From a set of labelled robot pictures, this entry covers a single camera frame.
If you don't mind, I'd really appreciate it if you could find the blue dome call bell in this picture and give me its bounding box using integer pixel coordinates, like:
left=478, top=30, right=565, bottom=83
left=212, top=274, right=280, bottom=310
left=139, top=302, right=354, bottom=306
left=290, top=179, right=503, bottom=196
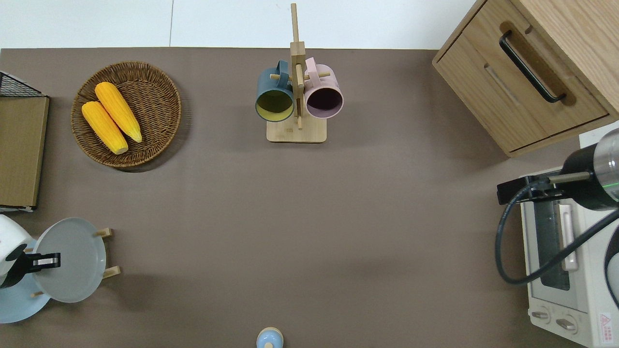
left=256, top=327, right=284, bottom=348

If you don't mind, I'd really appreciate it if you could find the teal mug yellow inside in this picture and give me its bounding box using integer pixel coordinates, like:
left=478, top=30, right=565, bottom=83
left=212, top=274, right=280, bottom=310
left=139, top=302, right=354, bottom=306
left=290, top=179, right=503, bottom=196
left=255, top=59, right=295, bottom=123

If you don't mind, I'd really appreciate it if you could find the round wicker basket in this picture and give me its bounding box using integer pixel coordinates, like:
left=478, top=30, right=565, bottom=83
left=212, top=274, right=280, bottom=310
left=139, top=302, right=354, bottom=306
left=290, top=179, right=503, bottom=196
left=71, top=61, right=182, bottom=169

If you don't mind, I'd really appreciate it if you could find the yellow corn cob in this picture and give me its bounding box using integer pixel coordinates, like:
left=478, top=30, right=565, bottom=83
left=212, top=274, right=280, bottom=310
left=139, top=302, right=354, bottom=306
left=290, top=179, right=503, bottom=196
left=81, top=101, right=129, bottom=155
left=94, top=82, right=143, bottom=144

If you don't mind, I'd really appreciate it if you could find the light blue plate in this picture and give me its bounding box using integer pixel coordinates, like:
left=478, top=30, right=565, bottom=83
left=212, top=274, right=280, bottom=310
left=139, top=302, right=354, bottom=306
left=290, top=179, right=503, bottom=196
left=0, top=237, right=51, bottom=324

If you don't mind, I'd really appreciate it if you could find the grid fabric wire storage box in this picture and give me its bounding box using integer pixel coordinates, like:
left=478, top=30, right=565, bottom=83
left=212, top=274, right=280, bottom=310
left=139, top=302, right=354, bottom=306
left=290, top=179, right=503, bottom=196
left=0, top=71, right=50, bottom=213

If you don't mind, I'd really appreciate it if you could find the wooden drawer cabinet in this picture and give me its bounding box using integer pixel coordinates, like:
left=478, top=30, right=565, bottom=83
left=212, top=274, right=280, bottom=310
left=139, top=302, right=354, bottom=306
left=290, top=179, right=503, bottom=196
left=432, top=0, right=619, bottom=158

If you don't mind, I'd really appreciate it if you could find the gray plate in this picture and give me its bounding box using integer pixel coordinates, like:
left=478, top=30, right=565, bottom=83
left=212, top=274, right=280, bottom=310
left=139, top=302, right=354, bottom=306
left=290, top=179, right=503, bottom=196
left=31, top=217, right=107, bottom=304

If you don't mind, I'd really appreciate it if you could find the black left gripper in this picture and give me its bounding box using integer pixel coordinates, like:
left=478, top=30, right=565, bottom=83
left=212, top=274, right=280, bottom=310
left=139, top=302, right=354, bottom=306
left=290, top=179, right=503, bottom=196
left=0, top=244, right=61, bottom=290

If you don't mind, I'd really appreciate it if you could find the white toaster oven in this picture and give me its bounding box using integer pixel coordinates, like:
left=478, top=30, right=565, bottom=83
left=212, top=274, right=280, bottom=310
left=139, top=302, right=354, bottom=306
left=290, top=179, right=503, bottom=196
left=520, top=167, right=619, bottom=348

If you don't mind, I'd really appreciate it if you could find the wooden shelf board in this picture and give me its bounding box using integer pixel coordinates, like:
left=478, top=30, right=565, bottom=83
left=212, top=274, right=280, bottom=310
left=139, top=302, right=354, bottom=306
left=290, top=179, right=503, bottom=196
left=0, top=96, right=50, bottom=209

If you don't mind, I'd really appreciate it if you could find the pink mug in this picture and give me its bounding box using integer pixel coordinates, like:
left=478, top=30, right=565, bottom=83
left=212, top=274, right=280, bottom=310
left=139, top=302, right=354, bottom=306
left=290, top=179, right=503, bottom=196
left=304, top=57, right=344, bottom=119

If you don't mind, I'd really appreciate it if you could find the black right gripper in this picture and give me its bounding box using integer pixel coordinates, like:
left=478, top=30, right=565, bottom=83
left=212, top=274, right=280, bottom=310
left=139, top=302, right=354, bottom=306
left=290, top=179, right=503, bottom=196
left=497, top=144, right=604, bottom=211

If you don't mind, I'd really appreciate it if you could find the wooden mug tree stand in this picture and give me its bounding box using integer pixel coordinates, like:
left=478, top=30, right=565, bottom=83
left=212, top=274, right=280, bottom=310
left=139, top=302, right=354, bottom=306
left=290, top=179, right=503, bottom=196
left=266, top=3, right=331, bottom=144

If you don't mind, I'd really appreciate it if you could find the thick black gripper cable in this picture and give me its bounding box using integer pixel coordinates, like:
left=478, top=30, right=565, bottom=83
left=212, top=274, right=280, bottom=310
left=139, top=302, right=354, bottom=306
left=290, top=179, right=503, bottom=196
left=495, top=183, right=619, bottom=286

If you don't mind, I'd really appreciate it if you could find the black cabinet handle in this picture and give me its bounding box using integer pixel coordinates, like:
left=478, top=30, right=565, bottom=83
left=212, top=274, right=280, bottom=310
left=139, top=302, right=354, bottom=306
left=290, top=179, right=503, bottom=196
left=499, top=30, right=566, bottom=104

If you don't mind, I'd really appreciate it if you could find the brown table mat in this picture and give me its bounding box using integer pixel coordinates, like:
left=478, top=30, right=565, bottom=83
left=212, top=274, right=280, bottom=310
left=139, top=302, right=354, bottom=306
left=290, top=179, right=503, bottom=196
left=0, top=47, right=619, bottom=348

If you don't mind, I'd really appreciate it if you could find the low wooden plate rack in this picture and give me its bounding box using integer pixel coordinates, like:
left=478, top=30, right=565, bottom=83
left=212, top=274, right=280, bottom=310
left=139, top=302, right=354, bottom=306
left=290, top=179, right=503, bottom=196
left=24, top=228, right=121, bottom=298

